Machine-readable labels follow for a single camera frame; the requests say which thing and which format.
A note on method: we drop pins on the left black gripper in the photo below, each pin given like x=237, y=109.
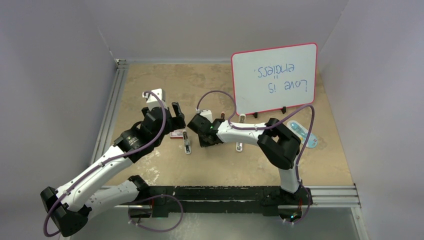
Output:
x=175, y=122

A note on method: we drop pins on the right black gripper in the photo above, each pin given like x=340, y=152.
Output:
x=204, y=143

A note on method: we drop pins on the red staple box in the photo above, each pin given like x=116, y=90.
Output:
x=177, y=134

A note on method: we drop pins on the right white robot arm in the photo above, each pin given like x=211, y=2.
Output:
x=277, y=142

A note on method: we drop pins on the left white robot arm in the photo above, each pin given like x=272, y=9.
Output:
x=70, y=206

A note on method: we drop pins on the red-framed whiteboard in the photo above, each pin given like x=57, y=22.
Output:
x=270, y=79

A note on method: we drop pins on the blue patterned oval case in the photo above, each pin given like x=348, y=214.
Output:
x=302, y=133

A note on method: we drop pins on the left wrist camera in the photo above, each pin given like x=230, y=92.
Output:
x=155, y=98

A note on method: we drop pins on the aluminium frame rail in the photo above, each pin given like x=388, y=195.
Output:
x=105, y=134

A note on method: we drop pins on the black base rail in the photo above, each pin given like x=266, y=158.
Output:
x=269, y=201

